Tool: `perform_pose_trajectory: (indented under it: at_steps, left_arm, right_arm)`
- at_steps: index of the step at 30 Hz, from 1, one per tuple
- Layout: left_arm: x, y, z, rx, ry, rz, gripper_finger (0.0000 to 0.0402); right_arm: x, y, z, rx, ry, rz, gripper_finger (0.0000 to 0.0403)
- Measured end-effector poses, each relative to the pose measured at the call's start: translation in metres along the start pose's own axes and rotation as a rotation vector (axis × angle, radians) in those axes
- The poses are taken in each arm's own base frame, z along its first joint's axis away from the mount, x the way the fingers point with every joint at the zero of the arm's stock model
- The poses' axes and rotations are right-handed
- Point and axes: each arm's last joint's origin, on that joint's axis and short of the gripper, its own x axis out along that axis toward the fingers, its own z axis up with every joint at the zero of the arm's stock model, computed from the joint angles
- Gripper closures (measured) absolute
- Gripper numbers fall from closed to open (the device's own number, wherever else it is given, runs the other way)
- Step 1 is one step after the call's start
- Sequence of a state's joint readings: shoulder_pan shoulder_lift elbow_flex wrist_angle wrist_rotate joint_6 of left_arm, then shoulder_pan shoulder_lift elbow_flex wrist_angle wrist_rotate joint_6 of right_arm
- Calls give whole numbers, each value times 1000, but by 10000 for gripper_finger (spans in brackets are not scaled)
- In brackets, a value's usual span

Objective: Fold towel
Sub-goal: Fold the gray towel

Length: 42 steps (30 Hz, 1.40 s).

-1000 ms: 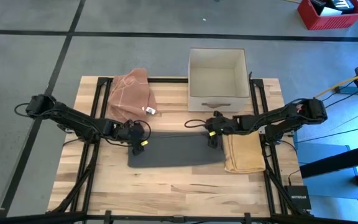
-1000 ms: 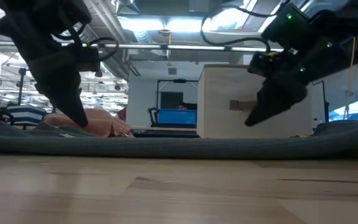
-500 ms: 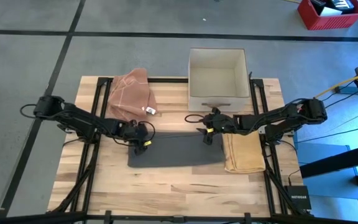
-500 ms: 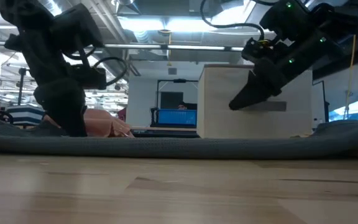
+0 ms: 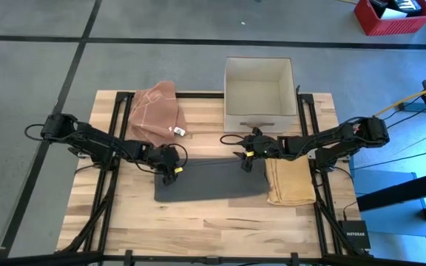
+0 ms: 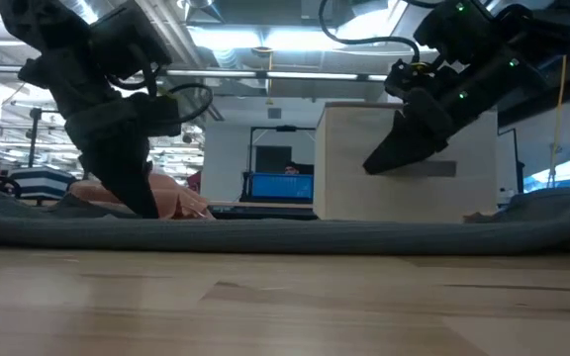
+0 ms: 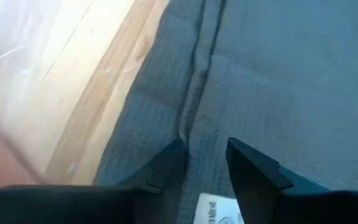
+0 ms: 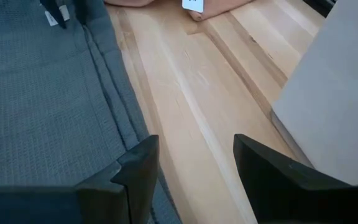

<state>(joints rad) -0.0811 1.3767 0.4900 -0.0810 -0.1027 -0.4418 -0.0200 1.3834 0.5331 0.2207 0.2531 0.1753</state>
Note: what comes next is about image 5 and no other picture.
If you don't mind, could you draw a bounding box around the grey waffle towel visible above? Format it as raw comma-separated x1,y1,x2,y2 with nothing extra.
153,157,271,203

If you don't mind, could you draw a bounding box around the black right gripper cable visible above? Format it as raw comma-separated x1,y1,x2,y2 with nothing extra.
219,133,248,146

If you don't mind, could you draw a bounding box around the black Netgear network switch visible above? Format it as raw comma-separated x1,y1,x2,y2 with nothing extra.
337,219,372,250

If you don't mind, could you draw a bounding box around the red plastic crate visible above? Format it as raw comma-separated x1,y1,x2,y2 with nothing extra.
353,0,426,37

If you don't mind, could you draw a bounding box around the yellow terry towel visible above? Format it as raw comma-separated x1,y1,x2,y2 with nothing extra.
264,154,317,207

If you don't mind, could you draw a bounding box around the grey power adapter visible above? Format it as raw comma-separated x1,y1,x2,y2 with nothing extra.
397,102,426,112

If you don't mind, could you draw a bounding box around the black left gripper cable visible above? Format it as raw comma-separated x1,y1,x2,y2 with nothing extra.
166,143,189,171

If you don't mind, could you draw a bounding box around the black aluminium table frame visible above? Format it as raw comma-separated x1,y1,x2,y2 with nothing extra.
0,83,426,266

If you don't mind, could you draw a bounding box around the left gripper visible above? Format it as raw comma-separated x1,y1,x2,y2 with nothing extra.
141,144,181,187

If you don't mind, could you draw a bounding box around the pink checked towel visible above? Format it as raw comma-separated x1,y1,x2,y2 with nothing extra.
126,80,189,148

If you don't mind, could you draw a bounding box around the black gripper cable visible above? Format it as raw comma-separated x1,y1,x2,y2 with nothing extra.
219,133,248,146
166,143,189,171

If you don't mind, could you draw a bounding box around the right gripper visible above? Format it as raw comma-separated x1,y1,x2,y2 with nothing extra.
234,127,284,174

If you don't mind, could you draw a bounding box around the black rig beam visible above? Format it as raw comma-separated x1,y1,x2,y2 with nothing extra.
356,76,426,222

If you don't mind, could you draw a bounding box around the beige fabric storage box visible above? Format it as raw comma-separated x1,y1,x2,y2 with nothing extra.
223,56,298,134

